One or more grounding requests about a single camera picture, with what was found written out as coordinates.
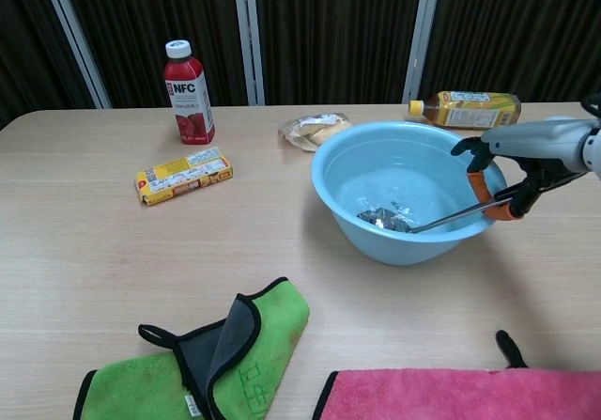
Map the yellow tea bottle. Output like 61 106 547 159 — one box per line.
408 90 523 131

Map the light blue bowl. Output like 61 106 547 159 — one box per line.
311 120 510 267

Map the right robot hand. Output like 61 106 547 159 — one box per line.
450 117 593 223

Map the green grey microfibre cloth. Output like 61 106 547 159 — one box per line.
72 276 311 420

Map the silver partition post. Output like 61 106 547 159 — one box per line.
233 0 266 106
39 0 113 110
402 0 443 104

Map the metal ladle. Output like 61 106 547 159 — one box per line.
356 196 516 235

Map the clear snack bag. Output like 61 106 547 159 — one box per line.
277 113 353 153

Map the pink microfibre cloth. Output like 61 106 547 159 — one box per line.
312 329 601 420

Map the yellow cardboard box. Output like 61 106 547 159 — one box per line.
135 147 235 208

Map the red NFC juice bottle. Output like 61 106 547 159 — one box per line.
163 39 217 146

